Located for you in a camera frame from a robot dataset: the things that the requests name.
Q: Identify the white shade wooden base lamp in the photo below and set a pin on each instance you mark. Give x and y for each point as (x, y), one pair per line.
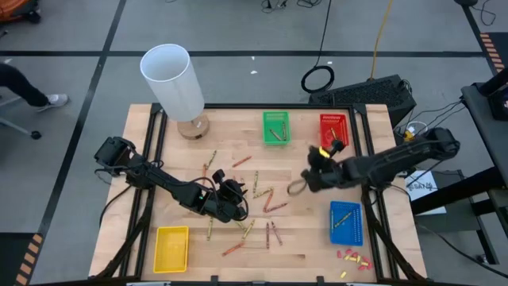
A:
(174, 87)

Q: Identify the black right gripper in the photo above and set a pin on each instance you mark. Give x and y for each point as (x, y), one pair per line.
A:
(325, 175)

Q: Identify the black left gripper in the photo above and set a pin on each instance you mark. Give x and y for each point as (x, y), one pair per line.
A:
(226, 210)

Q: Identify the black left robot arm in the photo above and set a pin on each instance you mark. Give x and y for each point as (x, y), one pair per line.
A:
(158, 180)

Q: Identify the yellow plastic basket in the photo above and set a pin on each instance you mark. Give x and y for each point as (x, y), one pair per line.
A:
(170, 250)

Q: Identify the red plastic basket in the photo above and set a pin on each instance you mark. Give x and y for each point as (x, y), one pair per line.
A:
(329, 121)

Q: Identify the orange office chair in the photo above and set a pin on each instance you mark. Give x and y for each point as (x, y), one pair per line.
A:
(14, 8)

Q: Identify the black side table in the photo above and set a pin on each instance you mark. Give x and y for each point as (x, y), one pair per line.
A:
(482, 131)

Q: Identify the blue plastic basket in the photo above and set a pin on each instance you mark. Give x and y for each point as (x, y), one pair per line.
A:
(355, 234)

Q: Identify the white paper sheet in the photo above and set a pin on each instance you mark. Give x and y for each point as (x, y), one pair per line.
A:
(420, 190)

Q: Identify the black perforated computer case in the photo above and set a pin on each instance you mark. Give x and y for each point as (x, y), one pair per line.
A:
(365, 95)

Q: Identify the green plastic basket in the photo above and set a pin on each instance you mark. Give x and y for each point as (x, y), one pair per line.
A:
(274, 119)

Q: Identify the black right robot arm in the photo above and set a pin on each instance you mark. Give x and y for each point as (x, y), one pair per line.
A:
(397, 159)

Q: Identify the grey base office chair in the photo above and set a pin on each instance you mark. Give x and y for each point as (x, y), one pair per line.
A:
(35, 135)

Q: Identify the person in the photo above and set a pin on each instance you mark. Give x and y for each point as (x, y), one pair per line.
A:
(20, 85)

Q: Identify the orange crayon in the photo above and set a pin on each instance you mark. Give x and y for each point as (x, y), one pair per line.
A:
(268, 201)
(205, 170)
(233, 249)
(241, 161)

